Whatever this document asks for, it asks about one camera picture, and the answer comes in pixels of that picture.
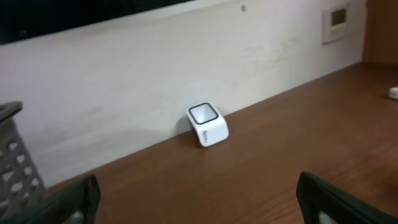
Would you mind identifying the dark window strip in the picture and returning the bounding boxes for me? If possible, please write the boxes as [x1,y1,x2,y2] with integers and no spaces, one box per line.
[1,0,189,44]

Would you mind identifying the green Kleenex tissue pack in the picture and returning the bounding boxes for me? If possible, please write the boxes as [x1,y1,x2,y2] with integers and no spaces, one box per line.
[389,86,398,100]

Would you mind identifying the white barcode scanner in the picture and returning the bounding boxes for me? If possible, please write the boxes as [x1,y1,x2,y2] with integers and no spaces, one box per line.
[187,102,229,147]

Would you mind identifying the beige wall control panel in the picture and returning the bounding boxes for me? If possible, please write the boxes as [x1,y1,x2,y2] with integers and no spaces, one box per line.
[322,4,348,45]

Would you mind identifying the wooden side panel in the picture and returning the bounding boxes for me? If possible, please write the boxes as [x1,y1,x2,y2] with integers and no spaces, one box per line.
[363,0,397,65]

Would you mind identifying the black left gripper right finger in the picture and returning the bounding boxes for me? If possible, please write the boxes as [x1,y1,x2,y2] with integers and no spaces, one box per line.
[296,171,397,224]

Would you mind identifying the grey plastic basket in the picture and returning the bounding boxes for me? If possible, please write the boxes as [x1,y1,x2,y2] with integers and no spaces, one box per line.
[1,101,45,220]

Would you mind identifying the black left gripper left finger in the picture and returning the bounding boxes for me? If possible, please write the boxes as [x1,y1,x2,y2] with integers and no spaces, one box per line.
[1,174,101,224]

